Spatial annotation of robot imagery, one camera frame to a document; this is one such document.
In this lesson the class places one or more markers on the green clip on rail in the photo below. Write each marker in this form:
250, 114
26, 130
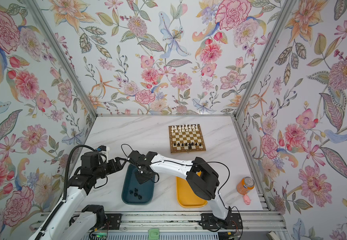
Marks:
153, 234

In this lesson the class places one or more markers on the orange drink can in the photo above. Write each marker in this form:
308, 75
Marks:
245, 185

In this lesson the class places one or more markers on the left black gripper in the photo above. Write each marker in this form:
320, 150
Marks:
118, 166

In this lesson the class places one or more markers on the yellow plastic tray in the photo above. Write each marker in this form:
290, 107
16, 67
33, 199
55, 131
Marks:
186, 198

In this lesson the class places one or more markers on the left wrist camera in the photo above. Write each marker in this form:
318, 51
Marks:
104, 150

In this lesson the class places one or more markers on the dark teal plastic tray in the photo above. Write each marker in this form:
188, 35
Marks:
134, 193

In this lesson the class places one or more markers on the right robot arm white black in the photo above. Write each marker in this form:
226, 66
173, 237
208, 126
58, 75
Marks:
201, 177

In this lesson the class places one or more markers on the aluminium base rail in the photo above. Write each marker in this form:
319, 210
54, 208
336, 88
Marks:
189, 221

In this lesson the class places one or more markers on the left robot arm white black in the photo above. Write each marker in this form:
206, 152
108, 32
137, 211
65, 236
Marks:
57, 226

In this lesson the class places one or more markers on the pink pig toy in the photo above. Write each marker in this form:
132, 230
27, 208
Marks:
246, 199

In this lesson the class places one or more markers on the wooden chess board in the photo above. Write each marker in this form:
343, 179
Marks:
186, 139

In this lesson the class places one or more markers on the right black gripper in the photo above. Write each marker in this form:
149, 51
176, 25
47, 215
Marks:
140, 180

